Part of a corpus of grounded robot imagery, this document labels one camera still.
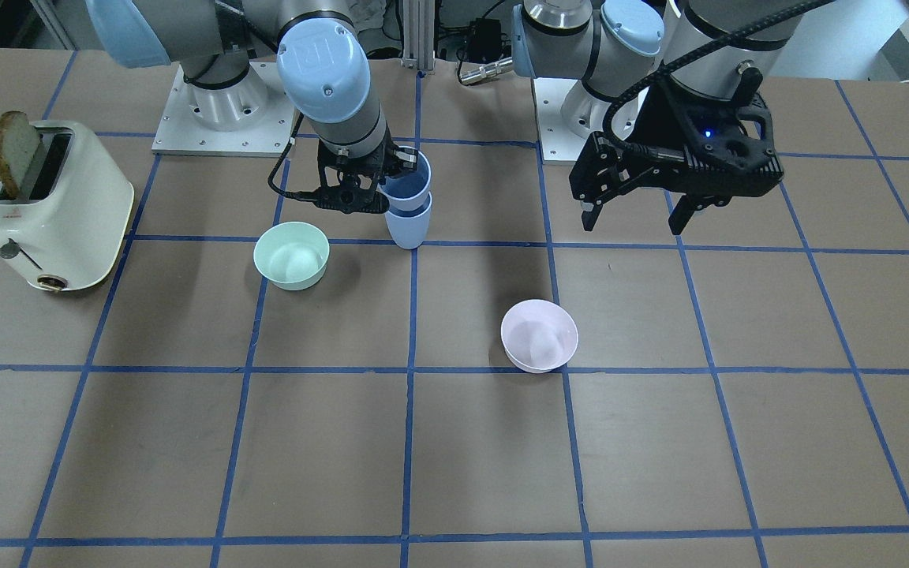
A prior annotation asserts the green bowl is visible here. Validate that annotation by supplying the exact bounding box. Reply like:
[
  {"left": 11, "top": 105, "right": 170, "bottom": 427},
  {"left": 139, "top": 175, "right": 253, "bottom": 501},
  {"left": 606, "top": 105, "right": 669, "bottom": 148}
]
[{"left": 252, "top": 222, "right": 331, "bottom": 291}]

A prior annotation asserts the aluminium frame post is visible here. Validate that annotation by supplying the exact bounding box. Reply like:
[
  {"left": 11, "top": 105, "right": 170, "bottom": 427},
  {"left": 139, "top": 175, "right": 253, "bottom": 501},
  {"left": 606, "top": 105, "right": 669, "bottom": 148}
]
[{"left": 397, "top": 0, "right": 436, "bottom": 76}]

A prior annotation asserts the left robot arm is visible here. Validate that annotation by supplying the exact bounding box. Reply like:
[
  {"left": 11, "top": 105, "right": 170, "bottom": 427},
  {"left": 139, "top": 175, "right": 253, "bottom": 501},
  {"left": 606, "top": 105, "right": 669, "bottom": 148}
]
[{"left": 511, "top": 1, "right": 821, "bottom": 236}]

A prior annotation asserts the pink bowl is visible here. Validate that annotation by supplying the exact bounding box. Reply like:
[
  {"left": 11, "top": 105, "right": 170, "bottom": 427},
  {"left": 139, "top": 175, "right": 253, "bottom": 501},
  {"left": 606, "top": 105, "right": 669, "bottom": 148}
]
[{"left": 500, "top": 299, "right": 578, "bottom": 373}]

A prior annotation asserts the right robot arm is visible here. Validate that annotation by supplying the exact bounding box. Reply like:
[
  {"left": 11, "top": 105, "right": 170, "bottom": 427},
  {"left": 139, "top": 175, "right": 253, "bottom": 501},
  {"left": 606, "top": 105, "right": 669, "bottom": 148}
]
[{"left": 87, "top": 1, "right": 418, "bottom": 215}]

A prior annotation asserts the bread slice in toaster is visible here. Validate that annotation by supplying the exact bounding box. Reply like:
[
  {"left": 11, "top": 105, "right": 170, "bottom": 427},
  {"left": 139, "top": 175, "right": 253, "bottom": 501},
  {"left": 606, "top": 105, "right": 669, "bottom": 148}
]
[{"left": 0, "top": 110, "right": 47, "bottom": 200}]

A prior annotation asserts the blue cup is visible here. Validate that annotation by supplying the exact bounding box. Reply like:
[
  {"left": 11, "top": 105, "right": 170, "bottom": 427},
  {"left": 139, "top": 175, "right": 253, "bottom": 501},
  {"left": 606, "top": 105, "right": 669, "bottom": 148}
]
[
  {"left": 379, "top": 151, "right": 432, "bottom": 215},
  {"left": 385, "top": 192, "right": 432, "bottom": 249}
]

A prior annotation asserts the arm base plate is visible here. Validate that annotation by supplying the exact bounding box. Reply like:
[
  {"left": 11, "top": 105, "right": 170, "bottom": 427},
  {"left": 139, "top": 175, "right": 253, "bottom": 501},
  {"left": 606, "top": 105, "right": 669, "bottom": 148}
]
[
  {"left": 533, "top": 74, "right": 614, "bottom": 166},
  {"left": 151, "top": 62, "right": 297, "bottom": 157}
]

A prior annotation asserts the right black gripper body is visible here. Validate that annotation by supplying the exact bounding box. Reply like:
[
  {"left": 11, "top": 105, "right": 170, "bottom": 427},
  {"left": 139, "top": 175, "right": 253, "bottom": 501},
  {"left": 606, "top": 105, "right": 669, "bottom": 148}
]
[{"left": 314, "top": 141, "right": 400, "bottom": 215}]

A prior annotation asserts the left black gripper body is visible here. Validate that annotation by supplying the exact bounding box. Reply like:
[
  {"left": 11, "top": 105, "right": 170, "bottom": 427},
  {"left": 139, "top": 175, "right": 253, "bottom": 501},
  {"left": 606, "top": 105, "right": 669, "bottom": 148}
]
[{"left": 628, "top": 67, "right": 785, "bottom": 197}]

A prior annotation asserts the cream white toaster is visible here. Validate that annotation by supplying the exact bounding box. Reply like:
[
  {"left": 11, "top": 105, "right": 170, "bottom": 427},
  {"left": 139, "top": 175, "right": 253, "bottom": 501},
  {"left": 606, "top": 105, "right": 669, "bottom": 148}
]
[{"left": 0, "top": 120, "right": 136, "bottom": 291}]

